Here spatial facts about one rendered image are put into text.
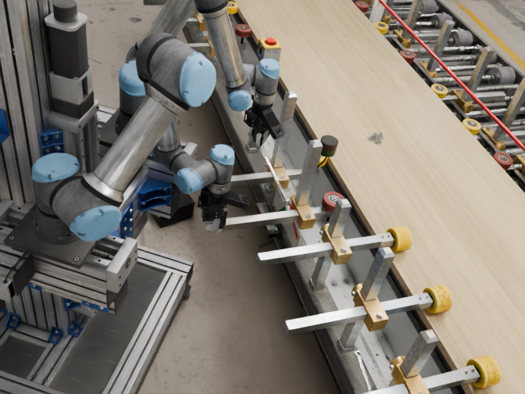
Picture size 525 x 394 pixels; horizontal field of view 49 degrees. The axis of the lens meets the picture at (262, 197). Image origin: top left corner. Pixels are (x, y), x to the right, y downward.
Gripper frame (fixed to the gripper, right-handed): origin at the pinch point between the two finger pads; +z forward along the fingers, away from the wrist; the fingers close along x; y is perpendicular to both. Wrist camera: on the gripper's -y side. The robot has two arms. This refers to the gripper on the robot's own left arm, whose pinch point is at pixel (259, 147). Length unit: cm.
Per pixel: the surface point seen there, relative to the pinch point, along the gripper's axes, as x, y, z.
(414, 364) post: 31, -98, -12
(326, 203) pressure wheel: -2.6, -35.4, 1.6
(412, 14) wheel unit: -140, 41, -8
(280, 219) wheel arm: 13.1, -29.1, 6.6
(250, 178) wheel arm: 6.4, -4.6, 9.6
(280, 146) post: -5.7, -5.6, -2.0
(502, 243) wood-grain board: -44, -83, 2
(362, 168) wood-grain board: -29.3, -28.3, 1.9
